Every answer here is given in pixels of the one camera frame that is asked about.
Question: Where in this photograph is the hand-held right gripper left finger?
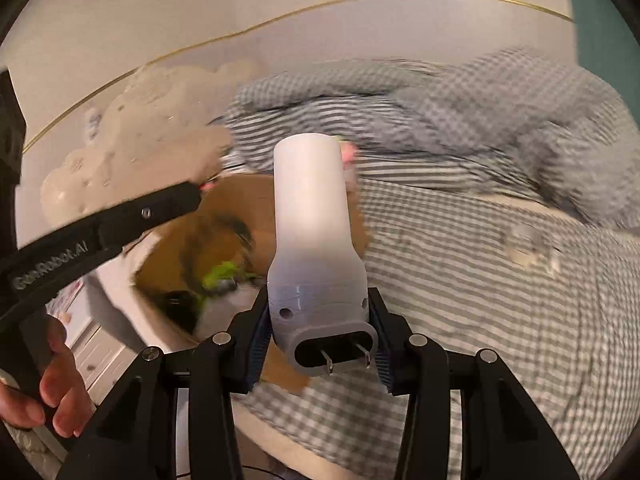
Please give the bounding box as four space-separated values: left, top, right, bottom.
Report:
55 287 273 480

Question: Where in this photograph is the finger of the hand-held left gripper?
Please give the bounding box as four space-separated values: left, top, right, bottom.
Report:
97 181 204 251

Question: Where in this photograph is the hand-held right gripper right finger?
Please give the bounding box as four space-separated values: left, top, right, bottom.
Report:
367 287 591 480

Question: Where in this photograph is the brown cardboard box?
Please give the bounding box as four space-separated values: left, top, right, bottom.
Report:
131 172 371 396

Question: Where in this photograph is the green wet wipes pack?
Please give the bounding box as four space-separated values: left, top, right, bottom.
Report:
200 260 242 297

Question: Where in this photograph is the white plug-in night light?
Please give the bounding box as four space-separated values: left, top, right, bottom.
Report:
266 132 378 376

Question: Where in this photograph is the person's left hand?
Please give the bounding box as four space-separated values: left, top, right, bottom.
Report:
0 314 96 440

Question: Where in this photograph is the beige tufted headboard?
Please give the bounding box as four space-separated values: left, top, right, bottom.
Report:
40 60 261 221

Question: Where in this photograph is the white drawer cabinet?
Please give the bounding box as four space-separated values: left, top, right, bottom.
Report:
47 280 136 401

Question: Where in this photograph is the grey checked bed sheet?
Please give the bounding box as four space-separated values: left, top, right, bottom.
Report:
235 160 640 480

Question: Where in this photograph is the grey striped duvet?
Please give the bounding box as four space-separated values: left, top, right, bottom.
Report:
210 47 640 233

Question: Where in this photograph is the teal curtain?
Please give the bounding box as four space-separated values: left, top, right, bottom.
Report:
565 0 640 126

